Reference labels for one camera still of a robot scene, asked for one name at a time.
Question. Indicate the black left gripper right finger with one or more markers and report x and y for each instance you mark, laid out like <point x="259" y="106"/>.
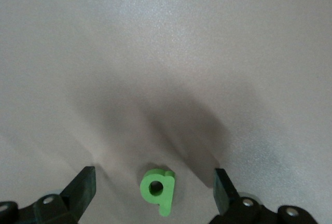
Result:
<point x="228" y="203"/>

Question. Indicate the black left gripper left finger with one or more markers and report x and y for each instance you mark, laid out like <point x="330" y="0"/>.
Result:
<point x="77" y="198"/>

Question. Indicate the green foam letter P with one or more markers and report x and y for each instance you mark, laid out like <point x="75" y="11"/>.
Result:
<point x="167" y="198"/>

